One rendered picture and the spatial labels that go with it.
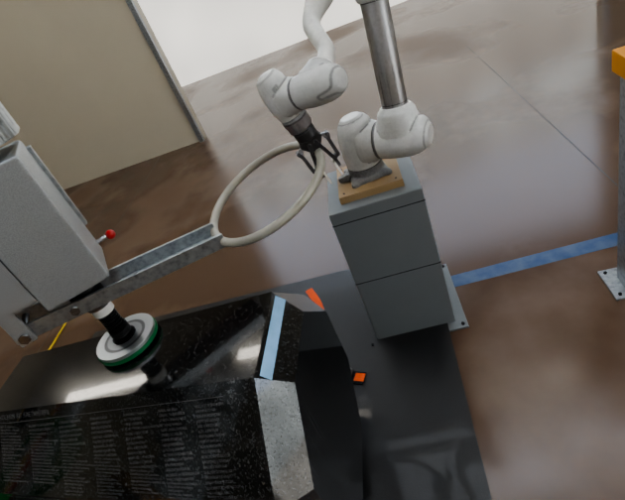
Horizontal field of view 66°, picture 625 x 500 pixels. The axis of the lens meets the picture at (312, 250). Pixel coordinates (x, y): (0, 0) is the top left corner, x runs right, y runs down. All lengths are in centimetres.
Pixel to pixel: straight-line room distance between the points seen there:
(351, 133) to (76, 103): 518
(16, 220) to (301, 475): 102
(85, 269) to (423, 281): 143
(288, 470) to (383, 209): 109
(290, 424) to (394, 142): 111
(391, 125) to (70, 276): 123
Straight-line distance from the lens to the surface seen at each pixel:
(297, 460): 145
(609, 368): 230
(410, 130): 191
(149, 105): 648
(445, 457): 208
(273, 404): 140
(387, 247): 213
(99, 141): 690
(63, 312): 165
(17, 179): 145
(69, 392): 181
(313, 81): 144
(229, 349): 150
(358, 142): 199
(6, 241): 150
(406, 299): 233
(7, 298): 158
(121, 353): 172
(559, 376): 227
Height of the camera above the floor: 181
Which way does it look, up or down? 33 degrees down
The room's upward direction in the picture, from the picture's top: 24 degrees counter-clockwise
